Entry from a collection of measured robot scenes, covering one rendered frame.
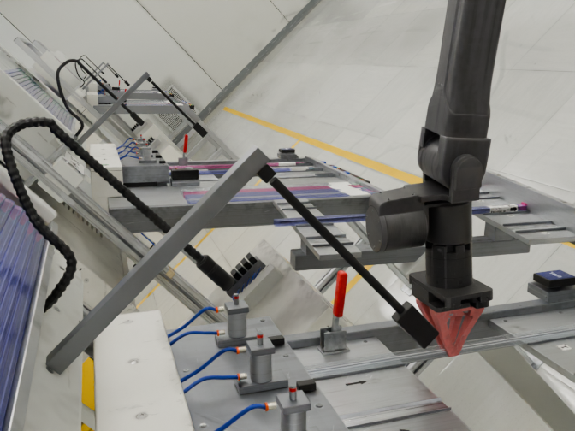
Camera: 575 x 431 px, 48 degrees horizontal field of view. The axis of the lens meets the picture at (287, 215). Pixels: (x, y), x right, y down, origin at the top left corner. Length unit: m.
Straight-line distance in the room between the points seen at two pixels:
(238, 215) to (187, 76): 6.69
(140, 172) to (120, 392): 1.29
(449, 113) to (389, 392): 0.33
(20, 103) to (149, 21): 6.61
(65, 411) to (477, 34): 0.55
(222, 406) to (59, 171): 0.97
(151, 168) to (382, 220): 1.20
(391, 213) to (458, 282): 0.12
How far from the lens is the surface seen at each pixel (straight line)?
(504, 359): 1.45
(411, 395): 0.79
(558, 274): 1.08
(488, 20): 0.77
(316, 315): 1.78
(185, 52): 8.26
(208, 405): 0.65
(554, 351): 0.93
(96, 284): 1.63
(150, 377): 0.67
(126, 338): 0.76
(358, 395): 0.78
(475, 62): 0.77
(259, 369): 0.66
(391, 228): 0.77
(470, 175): 0.77
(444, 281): 0.82
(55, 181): 1.52
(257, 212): 1.63
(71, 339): 0.55
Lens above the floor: 1.49
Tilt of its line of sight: 21 degrees down
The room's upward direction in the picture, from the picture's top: 45 degrees counter-clockwise
